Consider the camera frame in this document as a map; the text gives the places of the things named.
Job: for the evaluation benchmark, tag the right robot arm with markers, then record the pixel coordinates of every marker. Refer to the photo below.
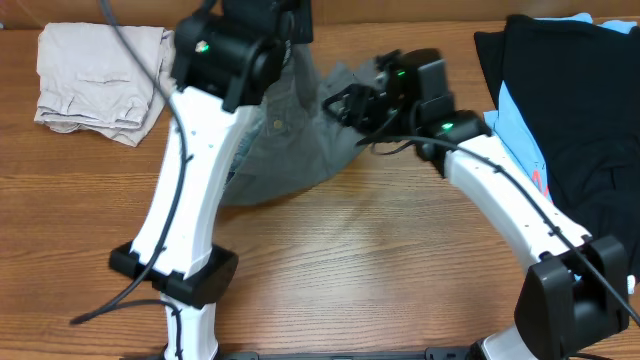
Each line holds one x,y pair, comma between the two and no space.
576,287

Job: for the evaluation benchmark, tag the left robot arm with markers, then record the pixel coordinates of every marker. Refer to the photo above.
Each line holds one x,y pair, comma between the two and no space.
223,65

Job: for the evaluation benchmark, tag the folded beige shorts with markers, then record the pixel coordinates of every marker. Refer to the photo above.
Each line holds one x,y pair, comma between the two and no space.
88,81

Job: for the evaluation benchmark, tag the grey shorts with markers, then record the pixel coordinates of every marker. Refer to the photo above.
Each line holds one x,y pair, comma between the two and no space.
291,144

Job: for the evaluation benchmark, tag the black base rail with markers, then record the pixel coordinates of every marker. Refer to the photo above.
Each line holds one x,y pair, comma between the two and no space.
340,356

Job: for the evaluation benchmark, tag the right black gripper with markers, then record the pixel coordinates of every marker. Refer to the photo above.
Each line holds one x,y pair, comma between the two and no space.
357,106

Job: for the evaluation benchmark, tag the black t-shirt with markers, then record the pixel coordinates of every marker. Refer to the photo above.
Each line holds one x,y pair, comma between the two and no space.
575,100

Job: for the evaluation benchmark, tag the light blue t-shirt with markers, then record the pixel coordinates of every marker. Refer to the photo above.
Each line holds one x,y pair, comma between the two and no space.
520,140

